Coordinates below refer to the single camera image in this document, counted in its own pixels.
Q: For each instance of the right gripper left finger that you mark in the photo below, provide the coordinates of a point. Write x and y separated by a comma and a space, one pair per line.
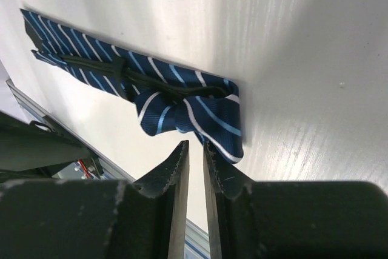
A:
54, 218

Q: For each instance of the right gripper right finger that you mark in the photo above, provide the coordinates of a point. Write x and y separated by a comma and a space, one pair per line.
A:
291, 219

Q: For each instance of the navy blue striped tie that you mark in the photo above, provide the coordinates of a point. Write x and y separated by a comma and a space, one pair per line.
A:
167, 97

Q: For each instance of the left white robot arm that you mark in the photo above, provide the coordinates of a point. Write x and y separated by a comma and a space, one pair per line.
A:
27, 151

